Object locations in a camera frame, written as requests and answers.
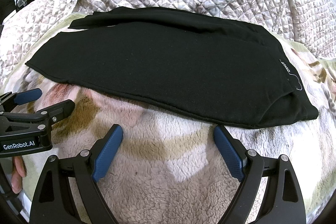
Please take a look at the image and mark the black pants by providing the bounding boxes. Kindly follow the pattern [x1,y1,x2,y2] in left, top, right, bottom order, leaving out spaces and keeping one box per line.
[27,7,318,128]

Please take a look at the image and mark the person's left hand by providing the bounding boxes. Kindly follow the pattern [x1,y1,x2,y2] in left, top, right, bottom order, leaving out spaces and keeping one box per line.
[11,156,26,194]

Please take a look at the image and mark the floral fleece blanket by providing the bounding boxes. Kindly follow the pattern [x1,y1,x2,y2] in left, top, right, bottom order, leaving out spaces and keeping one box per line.
[1,14,335,223]

